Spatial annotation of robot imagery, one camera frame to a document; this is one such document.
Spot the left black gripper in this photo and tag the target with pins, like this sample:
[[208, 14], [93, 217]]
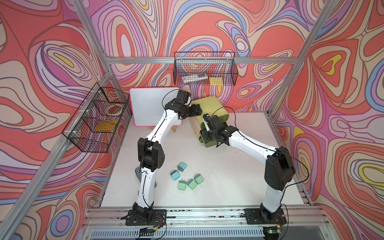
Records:
[[193, 112]]

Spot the yellow green drawer cabinet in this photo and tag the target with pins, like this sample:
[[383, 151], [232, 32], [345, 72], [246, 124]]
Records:
[[209, 105]]

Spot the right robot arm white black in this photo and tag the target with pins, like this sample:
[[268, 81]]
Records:
[[279, 169]]

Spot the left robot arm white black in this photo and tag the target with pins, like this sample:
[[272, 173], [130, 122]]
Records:
[[150, 151]]

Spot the yellow block in back basket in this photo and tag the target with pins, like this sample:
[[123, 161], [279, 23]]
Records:
[[216, 81]]

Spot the grey box in back basket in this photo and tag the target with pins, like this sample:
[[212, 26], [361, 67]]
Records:
[[194, 78]]

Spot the pink framed whiteboard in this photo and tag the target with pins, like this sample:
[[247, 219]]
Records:
[[147, 104]]

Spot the green plug right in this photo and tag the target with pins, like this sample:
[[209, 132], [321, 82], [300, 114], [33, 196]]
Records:
[[199, 179]]

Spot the green plug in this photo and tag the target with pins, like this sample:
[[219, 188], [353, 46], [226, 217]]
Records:
[[182, 185], [199, 179], [192, 184]]

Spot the teal plug top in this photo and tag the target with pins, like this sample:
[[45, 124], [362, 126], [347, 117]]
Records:
[[182, 166]]

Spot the teal plug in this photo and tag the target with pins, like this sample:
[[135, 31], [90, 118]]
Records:
[[182, 166], [175, 175]]

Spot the green plug bottom middle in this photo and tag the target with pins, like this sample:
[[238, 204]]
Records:
[[192, 184]]

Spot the teal plug left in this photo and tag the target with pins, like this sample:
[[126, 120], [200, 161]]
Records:
[[175, 175]]

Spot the green plug bottom left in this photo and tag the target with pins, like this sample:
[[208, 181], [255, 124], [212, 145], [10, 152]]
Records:
[[182, 185]]

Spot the yellow item in left basket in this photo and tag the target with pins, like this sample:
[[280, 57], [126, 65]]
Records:
[[105, 126]]

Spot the green circuit board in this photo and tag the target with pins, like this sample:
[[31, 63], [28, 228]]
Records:
[[148, 231]]

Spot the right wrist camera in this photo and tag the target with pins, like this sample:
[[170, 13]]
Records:
[[212, 122]]

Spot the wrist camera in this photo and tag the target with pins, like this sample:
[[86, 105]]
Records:
[[212, 122], [183, 97]]

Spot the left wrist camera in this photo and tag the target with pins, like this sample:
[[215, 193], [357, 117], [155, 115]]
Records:
[[183, 97]]

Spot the black wire basket back wall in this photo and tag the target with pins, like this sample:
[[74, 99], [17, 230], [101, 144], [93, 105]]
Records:
[[214, 64]]

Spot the black wire basket wall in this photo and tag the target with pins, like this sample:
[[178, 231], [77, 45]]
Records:
[[100, 104], [214, 64]]

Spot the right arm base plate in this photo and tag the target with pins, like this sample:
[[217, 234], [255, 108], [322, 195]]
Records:
[[261, 216]]

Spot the black wire basket left wall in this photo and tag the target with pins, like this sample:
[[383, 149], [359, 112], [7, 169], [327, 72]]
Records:
[[100, 104]]

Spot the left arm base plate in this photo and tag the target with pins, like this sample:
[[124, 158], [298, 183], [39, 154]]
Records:
[[146, 217]]

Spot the aluminium frame rail front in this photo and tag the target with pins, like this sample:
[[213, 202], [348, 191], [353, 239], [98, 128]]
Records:
[[305, 222]]

